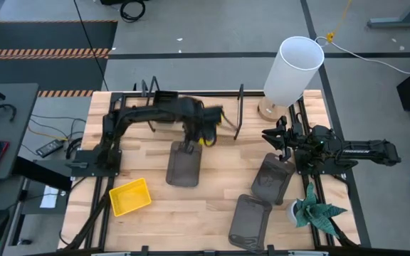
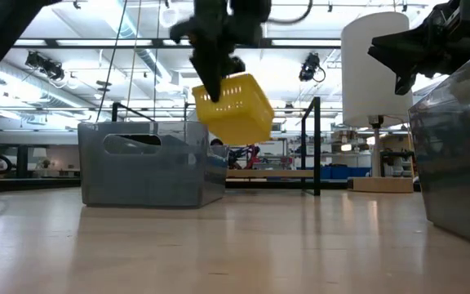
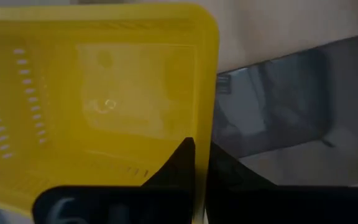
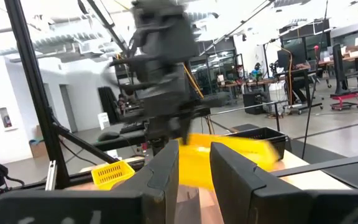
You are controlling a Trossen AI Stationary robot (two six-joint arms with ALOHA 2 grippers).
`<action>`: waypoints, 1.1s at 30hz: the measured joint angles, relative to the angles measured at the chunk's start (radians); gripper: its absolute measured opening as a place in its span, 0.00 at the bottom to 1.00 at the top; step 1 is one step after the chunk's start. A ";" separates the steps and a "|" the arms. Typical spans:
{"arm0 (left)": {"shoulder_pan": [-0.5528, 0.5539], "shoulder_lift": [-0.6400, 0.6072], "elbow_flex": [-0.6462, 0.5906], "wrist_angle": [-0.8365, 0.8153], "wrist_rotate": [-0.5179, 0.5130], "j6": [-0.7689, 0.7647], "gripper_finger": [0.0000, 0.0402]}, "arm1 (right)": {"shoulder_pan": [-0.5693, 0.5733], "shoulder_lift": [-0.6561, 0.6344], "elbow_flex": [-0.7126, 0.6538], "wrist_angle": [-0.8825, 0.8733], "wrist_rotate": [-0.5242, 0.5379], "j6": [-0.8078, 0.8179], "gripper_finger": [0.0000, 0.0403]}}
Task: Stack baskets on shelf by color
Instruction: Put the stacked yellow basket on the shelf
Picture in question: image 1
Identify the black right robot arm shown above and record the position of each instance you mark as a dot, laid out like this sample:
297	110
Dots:
361	153

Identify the black power brick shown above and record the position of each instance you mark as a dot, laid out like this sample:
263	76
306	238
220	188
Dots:
50	148

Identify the green plant in white pot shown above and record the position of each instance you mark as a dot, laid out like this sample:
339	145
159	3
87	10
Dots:
315	213

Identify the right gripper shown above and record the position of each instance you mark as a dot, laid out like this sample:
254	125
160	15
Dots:
292	139

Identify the black aluminium rig frame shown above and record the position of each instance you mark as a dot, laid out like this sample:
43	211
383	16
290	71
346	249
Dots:
219	94

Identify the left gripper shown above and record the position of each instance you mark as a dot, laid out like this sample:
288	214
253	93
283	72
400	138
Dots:
212	115

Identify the grey desk leg frame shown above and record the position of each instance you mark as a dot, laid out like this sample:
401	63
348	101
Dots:
397	23

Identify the black slotted plastic basket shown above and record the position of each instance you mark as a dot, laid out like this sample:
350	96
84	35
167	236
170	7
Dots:
166	99

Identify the grey side desk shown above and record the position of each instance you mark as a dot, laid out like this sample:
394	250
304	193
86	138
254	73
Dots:
16	106

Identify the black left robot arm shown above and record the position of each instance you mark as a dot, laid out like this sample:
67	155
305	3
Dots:
148	112

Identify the white shade table lamp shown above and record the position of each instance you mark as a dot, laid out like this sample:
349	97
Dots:
290	74

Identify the black floor mat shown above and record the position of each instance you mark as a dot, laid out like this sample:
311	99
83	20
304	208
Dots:
48	35

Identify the white paper sheet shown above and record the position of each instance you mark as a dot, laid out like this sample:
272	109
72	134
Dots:
49	197

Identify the grey translucent plastic bin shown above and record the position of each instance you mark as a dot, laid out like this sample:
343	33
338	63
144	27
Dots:
249	222
183	167
272	179

